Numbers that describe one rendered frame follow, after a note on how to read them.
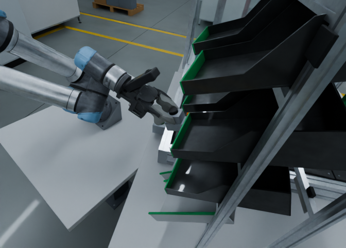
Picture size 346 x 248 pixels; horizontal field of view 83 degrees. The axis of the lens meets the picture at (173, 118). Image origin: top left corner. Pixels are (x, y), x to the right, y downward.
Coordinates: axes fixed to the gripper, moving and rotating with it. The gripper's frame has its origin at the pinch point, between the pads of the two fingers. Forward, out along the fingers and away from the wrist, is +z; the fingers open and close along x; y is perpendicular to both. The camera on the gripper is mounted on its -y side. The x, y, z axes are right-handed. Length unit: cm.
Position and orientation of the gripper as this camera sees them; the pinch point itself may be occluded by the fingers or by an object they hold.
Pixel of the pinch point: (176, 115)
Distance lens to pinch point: 61.8
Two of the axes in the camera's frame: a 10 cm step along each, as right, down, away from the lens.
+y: -4.3, 5.6, 7.1
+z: 8.2, 5.6, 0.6
